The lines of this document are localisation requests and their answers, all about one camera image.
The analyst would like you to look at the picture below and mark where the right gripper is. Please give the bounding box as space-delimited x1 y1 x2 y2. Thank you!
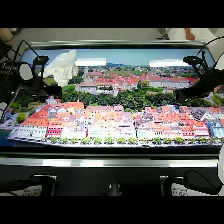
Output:
175 85 201 104

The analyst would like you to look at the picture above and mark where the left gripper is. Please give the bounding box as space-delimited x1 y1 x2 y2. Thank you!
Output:
39 84 64 101

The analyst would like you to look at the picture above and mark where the white shirt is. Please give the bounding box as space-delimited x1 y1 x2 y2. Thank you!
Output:
42 49 80 88

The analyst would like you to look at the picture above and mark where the person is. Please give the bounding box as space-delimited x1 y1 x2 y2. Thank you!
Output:
165 27 198 42

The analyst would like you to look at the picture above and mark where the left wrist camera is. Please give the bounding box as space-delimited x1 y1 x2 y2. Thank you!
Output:
32 55 50 86

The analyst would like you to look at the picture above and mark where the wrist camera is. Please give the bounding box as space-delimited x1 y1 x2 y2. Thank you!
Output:
182 55 208 80
32 55 50 86

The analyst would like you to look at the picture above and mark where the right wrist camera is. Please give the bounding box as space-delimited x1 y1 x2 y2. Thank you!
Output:
182 55 208 80

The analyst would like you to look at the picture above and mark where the black cable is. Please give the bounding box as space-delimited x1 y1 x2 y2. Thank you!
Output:
2 39 40 84
195 35 224 58

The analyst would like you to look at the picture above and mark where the silver frame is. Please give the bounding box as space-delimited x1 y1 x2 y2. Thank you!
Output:
0 40 224 197

